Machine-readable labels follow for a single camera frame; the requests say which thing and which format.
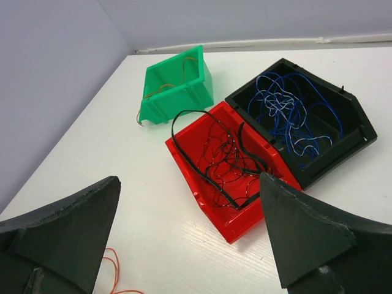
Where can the black plastic bin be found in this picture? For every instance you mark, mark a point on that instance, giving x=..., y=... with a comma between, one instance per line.
x=314, y=125

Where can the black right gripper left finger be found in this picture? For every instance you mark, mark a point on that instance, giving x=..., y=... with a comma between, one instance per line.
x=58, y=248

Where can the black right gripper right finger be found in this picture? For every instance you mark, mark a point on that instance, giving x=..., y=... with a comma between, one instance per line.
x=319, y=248

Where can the green plastic bin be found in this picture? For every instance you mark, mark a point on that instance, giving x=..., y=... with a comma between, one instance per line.
x=182, y=82

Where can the red plastic bin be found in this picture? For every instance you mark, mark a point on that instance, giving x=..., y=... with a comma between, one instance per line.
x=221, y=158

